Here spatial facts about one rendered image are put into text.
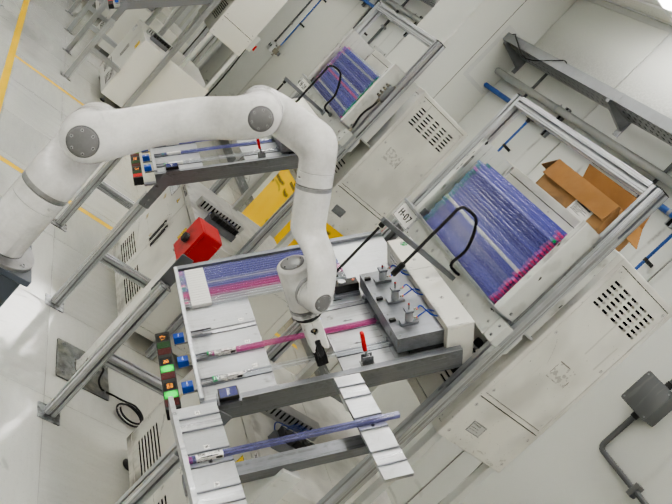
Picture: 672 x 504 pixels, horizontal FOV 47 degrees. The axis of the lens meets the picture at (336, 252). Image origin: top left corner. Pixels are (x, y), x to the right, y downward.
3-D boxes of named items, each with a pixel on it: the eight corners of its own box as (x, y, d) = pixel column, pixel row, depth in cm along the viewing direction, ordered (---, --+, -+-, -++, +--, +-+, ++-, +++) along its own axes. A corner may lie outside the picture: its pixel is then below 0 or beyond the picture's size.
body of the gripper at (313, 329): (325, 315, 195) (334, 348, 201) (315, 294, 204) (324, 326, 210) (297, 325, 194) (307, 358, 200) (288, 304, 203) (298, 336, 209)
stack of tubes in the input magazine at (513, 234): (491, 301, 207) (564, 230, 202) (421, 216, 249) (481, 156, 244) (516, 322, 213) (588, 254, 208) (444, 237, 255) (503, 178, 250)
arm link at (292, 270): (328, 303, 196) (308, 289, 202) (316, 261, 188) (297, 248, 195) (301, 319, 192) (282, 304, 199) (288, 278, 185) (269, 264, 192)
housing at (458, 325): (445, 368, 212) (447, 326, 205) (387, 277, 253) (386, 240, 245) (472, 362, 214) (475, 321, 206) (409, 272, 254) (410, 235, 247)
